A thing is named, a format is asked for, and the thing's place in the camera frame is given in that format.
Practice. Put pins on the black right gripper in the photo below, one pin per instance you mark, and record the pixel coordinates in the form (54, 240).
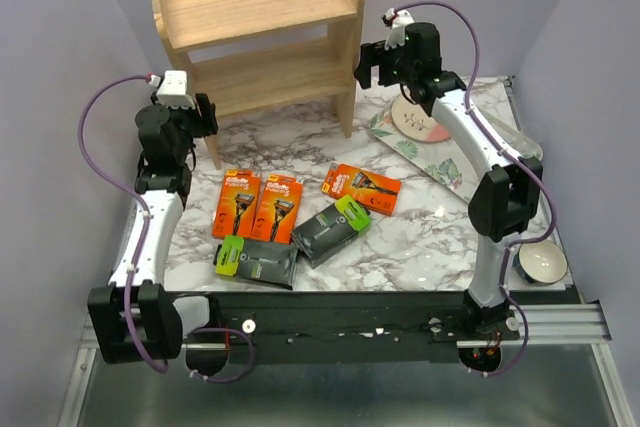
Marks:
(374, 54)

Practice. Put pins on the black green razor box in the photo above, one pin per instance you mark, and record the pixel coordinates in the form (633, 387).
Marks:
(329, 231)
(257, 261)

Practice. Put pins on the clear floral tray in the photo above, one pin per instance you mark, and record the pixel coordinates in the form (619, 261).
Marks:
(445, 162)

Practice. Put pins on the orange razor box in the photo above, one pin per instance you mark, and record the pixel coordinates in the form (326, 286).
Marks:
(277, 211)
(237, 204)
(376, 192)

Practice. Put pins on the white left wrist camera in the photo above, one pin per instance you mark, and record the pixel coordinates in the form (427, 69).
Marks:
(171, 90)

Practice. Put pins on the pink cream round plate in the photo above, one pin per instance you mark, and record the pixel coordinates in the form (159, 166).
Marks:
(412, 122)

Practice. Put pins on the black green razor box front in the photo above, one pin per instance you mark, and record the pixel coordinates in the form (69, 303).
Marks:
(257, 261)

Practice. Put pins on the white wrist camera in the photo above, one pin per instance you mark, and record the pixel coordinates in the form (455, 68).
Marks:
(171, 90)
(396, 21)

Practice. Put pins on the light wooden two-tier shelf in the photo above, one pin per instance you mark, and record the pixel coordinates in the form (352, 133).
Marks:
(269, 77)

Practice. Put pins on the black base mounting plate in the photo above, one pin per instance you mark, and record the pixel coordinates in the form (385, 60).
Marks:
(226, 334)

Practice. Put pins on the white dark-rimmed bowl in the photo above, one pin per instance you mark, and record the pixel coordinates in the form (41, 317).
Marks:
(542, 263)

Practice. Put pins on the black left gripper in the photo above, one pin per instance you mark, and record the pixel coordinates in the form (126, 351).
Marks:
(206, 123)

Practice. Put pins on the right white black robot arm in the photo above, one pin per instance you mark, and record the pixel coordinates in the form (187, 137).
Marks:
(506, 198)

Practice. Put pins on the aluminium rail frame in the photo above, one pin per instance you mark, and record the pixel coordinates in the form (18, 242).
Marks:
(427, 245)

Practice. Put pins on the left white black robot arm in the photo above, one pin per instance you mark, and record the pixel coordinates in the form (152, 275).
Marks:
(133, 316)

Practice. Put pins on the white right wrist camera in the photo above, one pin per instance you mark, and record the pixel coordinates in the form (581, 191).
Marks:
(396, 21)

